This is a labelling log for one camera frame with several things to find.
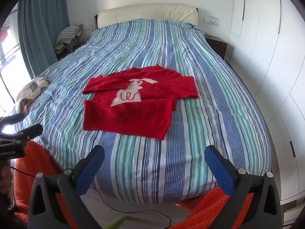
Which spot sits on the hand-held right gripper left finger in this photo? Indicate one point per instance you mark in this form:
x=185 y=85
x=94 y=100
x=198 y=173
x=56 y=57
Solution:
x=89 y=171

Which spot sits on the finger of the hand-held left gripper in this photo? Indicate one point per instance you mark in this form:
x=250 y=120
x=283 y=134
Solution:
x=14 y=119
x=31 y=131

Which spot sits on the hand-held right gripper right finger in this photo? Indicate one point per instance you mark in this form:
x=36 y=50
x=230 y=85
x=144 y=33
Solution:
x=220 y=169

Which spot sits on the red knitted sweater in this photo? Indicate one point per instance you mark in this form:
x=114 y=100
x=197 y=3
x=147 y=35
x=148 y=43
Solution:
x=133 y=116

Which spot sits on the pile of clothes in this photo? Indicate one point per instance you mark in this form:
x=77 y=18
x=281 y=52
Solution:
x=69 y=32

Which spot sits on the orange fleece clothing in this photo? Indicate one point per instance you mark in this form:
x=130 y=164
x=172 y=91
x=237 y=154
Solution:
x=31 y=157

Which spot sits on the striped bed sheet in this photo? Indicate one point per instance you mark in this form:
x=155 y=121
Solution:
x=190 y=136

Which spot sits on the patterned cushion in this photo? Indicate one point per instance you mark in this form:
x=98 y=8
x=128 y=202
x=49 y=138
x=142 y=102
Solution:
x=39 y=80

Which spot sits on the pale green object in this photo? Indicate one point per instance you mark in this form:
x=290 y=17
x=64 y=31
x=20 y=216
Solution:
x=118 y=222

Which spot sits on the window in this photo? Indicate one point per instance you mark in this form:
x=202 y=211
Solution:
x=9 y=50

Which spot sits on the blue curtain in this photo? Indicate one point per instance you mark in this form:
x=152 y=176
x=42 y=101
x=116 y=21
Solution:
x=40 y=28

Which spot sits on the dark wooden nightstand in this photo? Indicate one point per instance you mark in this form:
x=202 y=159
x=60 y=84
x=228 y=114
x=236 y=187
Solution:
x=218 y=46

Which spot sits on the white wardrobe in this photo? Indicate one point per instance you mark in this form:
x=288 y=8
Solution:
x=262 y=52

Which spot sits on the cream pillow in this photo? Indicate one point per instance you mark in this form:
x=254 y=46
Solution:
x=147 y=12

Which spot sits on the wall socket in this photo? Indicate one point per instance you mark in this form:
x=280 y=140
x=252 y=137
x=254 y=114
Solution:
x=212 y=20

